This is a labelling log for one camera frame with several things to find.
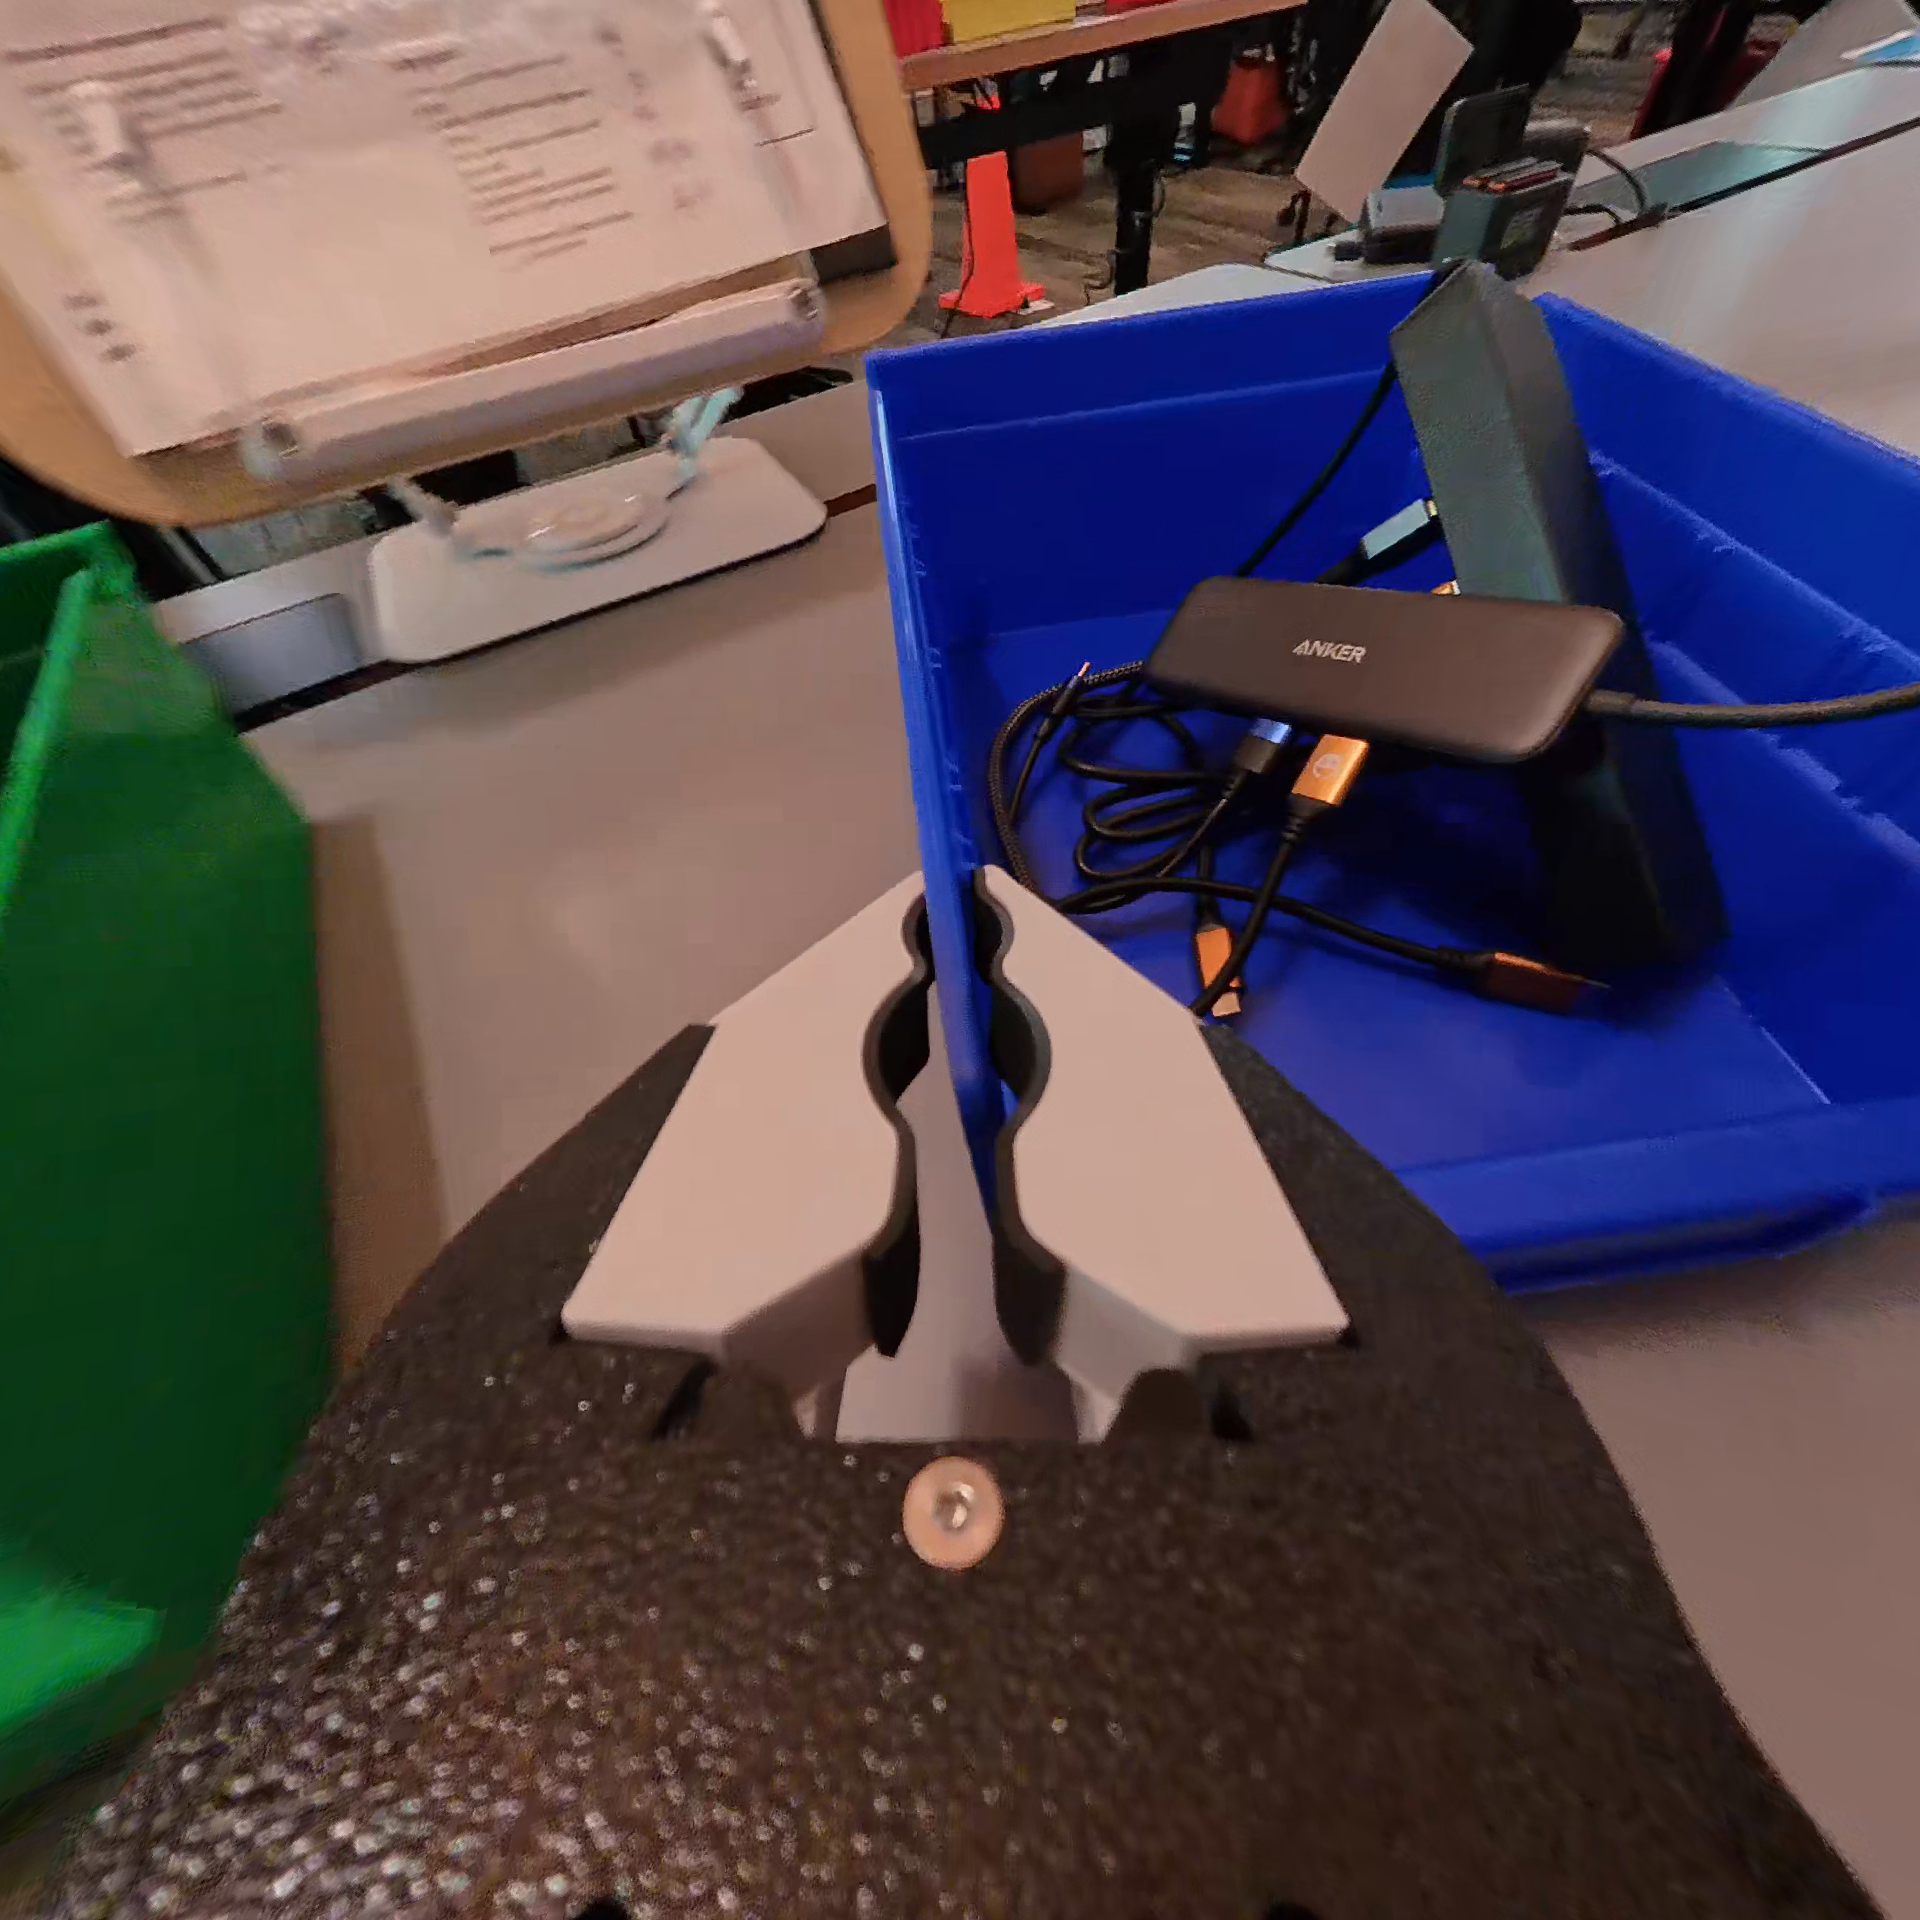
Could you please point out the battery charger dock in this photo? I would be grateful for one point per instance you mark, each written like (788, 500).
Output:
(1506, 224)

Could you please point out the wooden background desk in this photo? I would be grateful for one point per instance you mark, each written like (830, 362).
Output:
(1079, 41)

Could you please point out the yellow plastic bin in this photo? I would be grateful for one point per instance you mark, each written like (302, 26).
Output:
(1012, 18)

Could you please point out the blue plastic bin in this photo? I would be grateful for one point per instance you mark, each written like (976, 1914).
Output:
(1500, 1141)

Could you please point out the dark green power bank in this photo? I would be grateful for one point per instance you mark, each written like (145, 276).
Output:
(1516, 481)

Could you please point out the green plastic bin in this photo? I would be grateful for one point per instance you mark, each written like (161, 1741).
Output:
(150, 1049)

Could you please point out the black usb hub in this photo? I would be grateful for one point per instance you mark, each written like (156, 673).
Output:
(1441, 674)

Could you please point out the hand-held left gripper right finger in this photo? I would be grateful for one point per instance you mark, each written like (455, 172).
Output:
(1170, 1185)

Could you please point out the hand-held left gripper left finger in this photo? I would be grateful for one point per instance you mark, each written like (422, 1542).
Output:
(751, 1185)

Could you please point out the red plastic bin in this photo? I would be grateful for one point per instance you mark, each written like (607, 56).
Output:
(915, 23)

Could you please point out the orange traffic cone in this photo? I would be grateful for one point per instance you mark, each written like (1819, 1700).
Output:
(990, 241)

